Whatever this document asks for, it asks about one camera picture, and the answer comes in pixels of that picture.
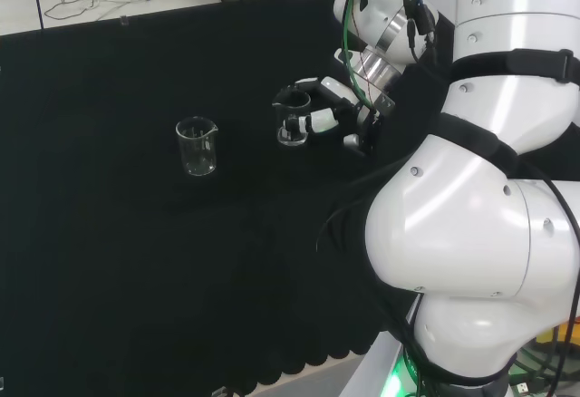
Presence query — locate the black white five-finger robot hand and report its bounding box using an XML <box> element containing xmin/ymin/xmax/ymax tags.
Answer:
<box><xmin>274</xmin><ymin>76</ymin><xmax>397</xmax><ymax>156</ymax></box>

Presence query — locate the yellow stop button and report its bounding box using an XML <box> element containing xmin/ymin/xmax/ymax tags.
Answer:
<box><xmin>536</xmin><ymin>319</ymin><xmax>572</xmax><ymax>348</ymax></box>

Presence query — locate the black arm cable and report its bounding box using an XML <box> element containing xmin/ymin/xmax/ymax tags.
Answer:
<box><xmin>518</xmin><ymin>154</ymin><xmax>580</xmax><ymax>244</ymax></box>

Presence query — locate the large clear graduated glass beaker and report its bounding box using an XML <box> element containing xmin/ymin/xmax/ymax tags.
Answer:
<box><xmin>175</xmin><ymin>115</ymin><xmax>220</xmax><ymax>177</ymax></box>

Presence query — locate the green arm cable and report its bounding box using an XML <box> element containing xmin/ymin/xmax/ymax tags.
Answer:
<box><xmin>341</xmin><ymin>0</ymin><xmax>386</xmax><ymax>112</ymax></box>

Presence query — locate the black bench cloth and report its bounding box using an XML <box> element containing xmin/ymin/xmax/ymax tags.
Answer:
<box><xmin>0</xmin><ymin>0</ymin><xmax>457</xmax><ymax>392</ymax></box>

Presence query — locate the small clear glass beaker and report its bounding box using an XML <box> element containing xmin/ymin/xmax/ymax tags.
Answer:
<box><xmin>271</xmin><ymin>90</ymin><xmax>313</xmax><ymax>148</ymax></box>

